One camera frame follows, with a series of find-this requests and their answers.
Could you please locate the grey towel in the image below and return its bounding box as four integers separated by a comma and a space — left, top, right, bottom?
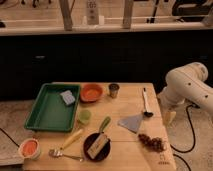
118, 114, 143, 133

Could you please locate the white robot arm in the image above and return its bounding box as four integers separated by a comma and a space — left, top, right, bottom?
157, 62, 213, 126

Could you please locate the red bowl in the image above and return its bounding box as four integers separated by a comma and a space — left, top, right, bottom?
80, 83, 103, 103

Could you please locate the white bowl orange inside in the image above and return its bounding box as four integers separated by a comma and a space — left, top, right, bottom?
18, 138, 41, 160

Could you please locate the bunch of brown grapes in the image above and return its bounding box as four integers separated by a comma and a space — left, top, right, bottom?
138, 134, 166, 153

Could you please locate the small metal cup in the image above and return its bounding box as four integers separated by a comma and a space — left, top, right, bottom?
108, 83, 120, 98

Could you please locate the wooden block in pan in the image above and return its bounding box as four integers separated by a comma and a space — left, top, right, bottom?
87, 134, 109, 159

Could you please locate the small green cup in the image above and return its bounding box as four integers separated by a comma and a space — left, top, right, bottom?
78, 110, 91, 125

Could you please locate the blue grey sponge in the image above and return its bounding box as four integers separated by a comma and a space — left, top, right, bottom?
60, 90, 75, 106

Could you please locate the green plastic tray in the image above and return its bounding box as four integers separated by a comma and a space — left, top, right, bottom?
25, 83, 80, 132

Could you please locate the black cable on floor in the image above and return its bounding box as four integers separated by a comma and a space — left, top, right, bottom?
170, 104, 198, 171

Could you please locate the black pan green handle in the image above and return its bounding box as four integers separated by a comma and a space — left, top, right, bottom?
83, 116, 111, 162

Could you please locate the yellow handled utensil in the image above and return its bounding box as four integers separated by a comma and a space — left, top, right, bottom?
55, 129, 83, 152

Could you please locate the black cable left side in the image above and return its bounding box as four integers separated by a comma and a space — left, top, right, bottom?
0, 127, 21, 148

